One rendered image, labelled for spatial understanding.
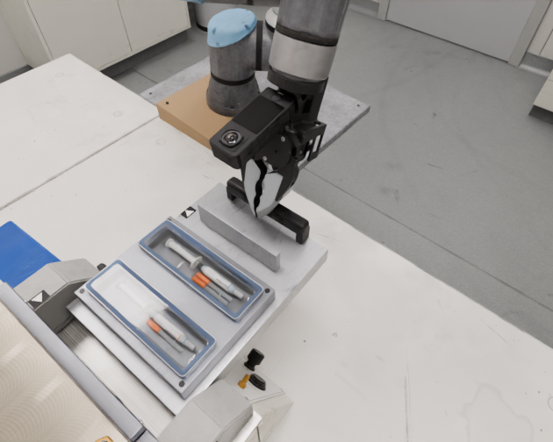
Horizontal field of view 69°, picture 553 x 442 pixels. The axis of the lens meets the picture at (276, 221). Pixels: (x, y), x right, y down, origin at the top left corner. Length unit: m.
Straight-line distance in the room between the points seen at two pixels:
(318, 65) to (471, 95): 2.42
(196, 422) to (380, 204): 1.65
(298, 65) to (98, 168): 0.73
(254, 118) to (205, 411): 0.33
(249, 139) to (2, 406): 0.34
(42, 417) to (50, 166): 0.85
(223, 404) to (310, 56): 0.40
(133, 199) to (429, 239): 1.34
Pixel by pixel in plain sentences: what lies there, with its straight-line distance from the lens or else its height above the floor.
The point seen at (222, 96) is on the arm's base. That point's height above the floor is 0.84.
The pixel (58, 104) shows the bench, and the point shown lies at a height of 0.75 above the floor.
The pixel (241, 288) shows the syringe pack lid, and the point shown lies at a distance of 0.52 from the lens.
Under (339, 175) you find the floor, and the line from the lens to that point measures 2.10.
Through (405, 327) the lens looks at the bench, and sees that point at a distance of 0.81.
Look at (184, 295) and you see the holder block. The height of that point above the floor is 1.00.
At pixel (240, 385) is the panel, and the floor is 0.90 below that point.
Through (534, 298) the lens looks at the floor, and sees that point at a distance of 1.95.
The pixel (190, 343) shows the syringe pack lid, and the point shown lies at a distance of 0.50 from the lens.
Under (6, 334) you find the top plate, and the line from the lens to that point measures 0.45.
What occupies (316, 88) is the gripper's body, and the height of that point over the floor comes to 1.18.
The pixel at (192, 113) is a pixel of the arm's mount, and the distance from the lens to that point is 1.15.
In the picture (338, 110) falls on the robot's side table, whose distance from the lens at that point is 1.22.
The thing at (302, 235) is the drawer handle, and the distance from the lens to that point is 0.58.
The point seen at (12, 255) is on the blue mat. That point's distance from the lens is 1.02.
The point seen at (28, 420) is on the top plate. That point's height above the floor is 1.11.
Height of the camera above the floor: 1.46
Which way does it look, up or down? 51 degrees down
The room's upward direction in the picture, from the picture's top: straight up
